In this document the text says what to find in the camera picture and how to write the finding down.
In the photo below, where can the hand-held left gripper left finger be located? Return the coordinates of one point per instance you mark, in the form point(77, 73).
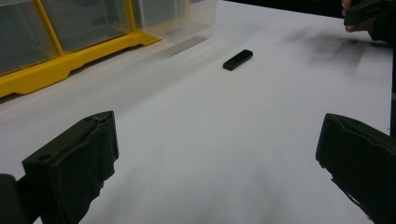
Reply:
point(71, 168)

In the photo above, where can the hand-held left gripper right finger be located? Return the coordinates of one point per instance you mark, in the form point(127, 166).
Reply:
point(358, 158)

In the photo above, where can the yellow storage cabinet with drawers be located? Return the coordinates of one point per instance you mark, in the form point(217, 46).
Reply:
point(59, 46)

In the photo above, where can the small black rectangular block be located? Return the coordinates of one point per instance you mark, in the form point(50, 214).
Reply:
point(237, 59)

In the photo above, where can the clear plastic drawer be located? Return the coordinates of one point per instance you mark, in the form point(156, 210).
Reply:
point(176, 18)

